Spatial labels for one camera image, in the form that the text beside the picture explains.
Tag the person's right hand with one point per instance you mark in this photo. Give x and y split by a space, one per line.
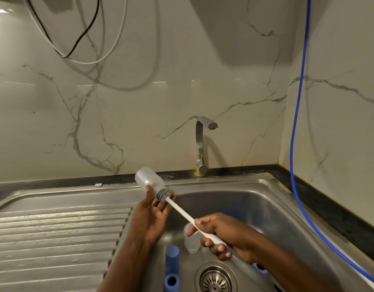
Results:
232 237

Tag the person's left hand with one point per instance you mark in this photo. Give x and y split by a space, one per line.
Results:
147 220

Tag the person's right thumb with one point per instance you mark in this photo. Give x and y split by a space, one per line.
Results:
205 221

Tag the person's right little finger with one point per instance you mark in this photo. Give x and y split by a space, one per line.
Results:
225 256

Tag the person's left thumb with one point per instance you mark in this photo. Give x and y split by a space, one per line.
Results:
149 196

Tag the person's right middle finger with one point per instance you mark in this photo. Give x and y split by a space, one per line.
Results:
206 242

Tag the white bottle brush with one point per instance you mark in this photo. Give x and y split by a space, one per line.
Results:
180 211

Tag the person's right forearm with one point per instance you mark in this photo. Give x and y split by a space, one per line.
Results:
284 267

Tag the person's left forearm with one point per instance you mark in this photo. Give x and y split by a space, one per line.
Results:
126 267

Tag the small clear plastic bottle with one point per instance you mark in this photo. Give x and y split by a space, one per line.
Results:
191 243

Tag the metal drain strainer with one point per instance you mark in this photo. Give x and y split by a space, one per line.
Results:
215 281

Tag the blue plastic cylinder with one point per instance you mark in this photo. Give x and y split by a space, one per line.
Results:
171 282
172 260

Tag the chrome faucet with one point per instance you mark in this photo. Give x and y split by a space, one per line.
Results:
199 142

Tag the stainless steel sink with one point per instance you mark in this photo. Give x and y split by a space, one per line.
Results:
53 234

